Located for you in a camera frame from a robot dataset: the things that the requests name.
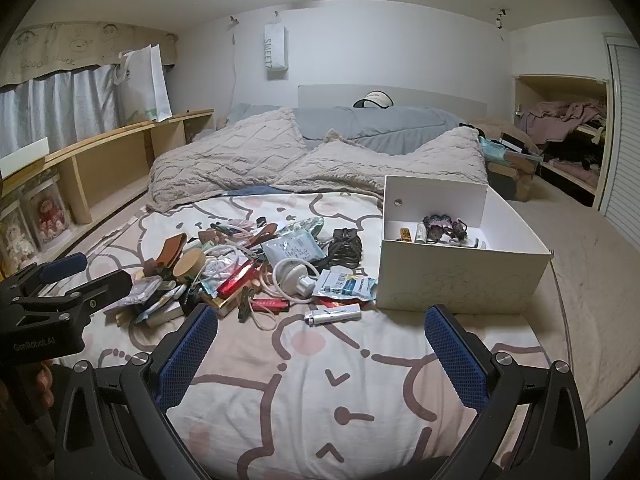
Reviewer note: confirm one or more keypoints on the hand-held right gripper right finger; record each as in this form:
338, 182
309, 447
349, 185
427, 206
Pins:
452, 355

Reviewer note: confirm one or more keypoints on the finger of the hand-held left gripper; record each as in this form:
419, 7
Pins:
65, 264
107, 282

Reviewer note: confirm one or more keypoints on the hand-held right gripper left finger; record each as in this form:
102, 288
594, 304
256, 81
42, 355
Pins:
192, 355

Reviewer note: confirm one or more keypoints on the orange leather case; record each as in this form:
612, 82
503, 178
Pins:
170, 252

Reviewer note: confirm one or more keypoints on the white cardboard box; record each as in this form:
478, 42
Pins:
450, 275

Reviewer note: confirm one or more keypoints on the round wooden lid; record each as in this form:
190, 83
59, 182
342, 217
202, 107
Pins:
190, 264

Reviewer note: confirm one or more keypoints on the blue white mask packet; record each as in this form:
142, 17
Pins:
345, 286

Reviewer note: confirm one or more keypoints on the person's left hand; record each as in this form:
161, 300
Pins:
45, 384

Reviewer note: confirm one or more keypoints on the lilac packet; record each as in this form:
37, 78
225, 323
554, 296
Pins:
140, 292

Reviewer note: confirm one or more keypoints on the boxed doll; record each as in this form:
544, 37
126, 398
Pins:
47, 212
15, 240

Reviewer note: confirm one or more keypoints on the green clothes peg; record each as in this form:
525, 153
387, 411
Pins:
246, 305

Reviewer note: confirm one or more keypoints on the red metal tube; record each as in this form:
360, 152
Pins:
235, 280

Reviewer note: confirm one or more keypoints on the white card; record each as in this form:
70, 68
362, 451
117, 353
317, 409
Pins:
25, 157

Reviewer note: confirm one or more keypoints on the printed bed sheet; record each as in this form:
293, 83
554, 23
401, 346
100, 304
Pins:
310, 400

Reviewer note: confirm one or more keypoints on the wooden bedside shelf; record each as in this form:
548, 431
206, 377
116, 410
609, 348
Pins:
125, 135

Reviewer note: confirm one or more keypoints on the pale blue packet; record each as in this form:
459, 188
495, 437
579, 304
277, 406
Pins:
292, 250

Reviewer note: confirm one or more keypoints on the grey curtain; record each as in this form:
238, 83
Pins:
60, 105

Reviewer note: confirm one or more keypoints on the dark blue cloth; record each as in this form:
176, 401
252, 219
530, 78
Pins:
250, 190

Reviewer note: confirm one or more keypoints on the beige fluffy blanket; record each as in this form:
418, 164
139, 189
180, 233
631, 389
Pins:
240, 155

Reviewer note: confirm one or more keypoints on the white tote bag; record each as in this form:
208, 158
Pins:
147, 85

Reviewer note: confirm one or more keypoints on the teal packet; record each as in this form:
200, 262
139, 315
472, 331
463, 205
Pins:
492, 150

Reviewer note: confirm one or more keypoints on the beige printed valance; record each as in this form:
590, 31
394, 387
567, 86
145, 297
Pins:
75, 45

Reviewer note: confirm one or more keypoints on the black white striped box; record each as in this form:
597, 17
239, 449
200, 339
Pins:
512, 142

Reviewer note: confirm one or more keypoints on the pile of dark clothes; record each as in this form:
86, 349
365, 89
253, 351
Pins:
575, 152

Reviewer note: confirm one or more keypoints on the grey pillow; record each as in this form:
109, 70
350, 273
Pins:
380, 127

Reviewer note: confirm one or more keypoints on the pile of pink clothes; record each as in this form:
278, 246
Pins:
560, 112

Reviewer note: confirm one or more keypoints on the white louvre door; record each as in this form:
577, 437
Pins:
625, 135

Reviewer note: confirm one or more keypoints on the white hanging paper bag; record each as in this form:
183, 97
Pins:
275, 52

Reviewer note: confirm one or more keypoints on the white headboard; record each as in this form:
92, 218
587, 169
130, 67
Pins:
330, 96

